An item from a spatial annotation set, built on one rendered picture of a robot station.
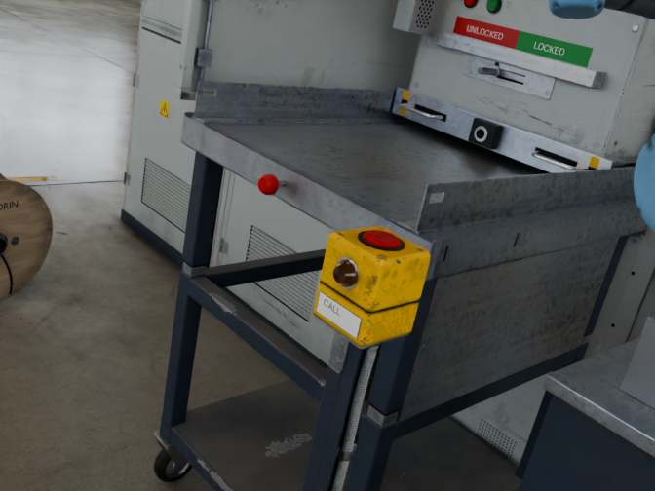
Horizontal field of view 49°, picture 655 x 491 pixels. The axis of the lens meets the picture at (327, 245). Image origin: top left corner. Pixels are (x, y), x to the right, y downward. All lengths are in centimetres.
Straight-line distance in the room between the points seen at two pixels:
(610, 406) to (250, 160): 68
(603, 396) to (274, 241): 151
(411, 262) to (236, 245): 172
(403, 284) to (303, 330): 149
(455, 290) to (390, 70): 85
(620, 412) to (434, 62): 96
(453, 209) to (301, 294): 123
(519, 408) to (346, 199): 88
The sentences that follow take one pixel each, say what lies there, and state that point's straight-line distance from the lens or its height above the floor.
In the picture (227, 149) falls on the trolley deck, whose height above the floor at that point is 82.
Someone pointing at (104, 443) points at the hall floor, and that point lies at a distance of 187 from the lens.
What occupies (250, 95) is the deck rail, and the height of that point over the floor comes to 89.
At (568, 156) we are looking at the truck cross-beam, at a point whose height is 91.
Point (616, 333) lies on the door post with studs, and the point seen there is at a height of 57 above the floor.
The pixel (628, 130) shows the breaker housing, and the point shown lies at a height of 98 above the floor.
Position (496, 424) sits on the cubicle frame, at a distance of 183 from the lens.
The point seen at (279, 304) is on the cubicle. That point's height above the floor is 14.
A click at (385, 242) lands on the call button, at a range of 73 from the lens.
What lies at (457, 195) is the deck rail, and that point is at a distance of 101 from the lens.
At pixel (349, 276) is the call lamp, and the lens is 72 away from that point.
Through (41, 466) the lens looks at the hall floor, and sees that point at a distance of 181.
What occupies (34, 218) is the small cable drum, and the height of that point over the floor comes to 26.
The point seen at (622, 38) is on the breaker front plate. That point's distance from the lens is 141.
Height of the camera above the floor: 115
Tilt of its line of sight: 21 degrees down
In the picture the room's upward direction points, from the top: 12 degrees clockwise
